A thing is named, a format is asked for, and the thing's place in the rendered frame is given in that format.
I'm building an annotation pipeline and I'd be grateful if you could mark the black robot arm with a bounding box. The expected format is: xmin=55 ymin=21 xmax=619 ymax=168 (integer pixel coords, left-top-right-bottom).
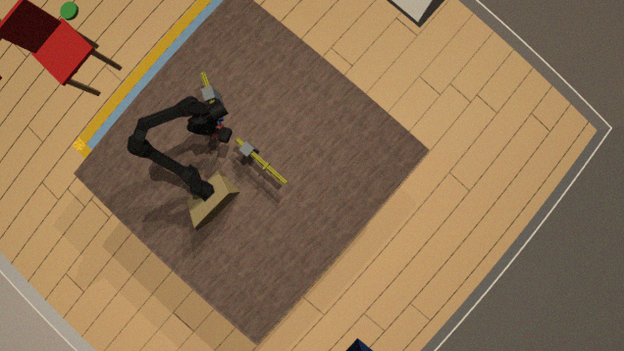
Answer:
xmin=127 ymin=96 xmax=228 ymax=202

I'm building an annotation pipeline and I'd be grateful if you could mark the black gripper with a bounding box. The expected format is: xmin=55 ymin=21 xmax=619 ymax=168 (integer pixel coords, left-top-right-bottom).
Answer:
xmin=186 ymin=119 xmax=233 ymax=143

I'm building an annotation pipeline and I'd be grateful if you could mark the yellow square bar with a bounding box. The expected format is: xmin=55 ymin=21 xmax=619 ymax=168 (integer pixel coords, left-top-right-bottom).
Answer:
xmin=235 ymin=137 xmax=287 ymax=185

